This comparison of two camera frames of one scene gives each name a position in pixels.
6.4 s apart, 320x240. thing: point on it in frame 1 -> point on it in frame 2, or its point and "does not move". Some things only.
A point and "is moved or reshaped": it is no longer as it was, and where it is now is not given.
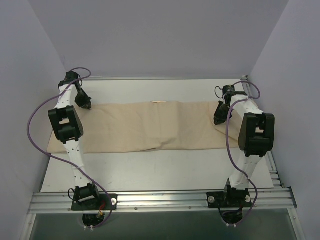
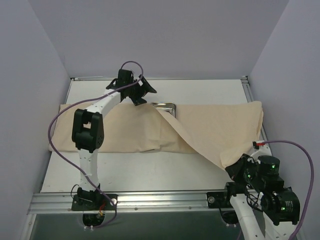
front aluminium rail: (262, 200) does not move
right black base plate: (229, 199) does not move
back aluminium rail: (160, 78) does not move
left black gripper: (83, 100) -> (139, 90)
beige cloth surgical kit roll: (128, 126) is moved or reshaped
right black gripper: (220, 115) -> (235, 169)
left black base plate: (94, 202) does not move
